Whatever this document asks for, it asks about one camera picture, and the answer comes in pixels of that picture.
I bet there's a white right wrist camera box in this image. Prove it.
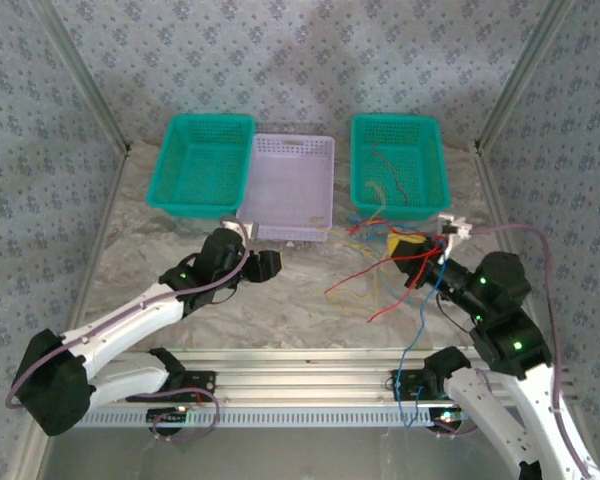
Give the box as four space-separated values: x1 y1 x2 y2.
437 212 475 251

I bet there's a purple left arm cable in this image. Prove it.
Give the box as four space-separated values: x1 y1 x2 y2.
4 214 254 442

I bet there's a small circuit board with LEDs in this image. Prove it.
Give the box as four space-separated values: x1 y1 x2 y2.
429 407 469 429
146 406 191 422

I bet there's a red wire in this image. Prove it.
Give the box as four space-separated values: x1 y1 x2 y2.
323 218 451 297
367 249 431 324

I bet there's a lilac plastic basket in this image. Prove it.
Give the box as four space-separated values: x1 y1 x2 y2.
235 132 337 245

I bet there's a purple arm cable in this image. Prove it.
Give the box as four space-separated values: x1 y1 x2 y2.
4 214 254 442
433 223 600 480

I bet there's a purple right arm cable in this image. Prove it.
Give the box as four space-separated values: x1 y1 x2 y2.
433 223 600 480

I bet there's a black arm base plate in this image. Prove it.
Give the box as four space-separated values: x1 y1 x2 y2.
182 368 217 401
389 368 434 401

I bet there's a green plastic basket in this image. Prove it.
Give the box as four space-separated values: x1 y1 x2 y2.
146 113 257 222
349 113 452 223

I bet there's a brown wire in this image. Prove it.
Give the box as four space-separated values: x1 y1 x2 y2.
369 142 410 207

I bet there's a white slotted cable duct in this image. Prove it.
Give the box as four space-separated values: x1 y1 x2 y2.
77 407 464 429

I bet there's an aluminium frame post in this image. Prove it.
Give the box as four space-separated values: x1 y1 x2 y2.
474 0 576 151
29 0 132 156

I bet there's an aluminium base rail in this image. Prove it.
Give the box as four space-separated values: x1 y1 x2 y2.
87 347 576 406

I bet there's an aluminium table side rail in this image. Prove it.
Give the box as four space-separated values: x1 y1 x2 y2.
62 144 131 351
474 142 551 354

